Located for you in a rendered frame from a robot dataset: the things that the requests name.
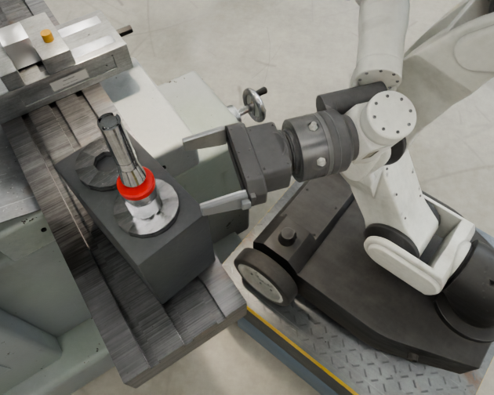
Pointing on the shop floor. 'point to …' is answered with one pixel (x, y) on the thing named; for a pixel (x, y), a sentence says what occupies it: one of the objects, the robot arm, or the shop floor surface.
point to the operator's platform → (341, 341)
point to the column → (13, 350)
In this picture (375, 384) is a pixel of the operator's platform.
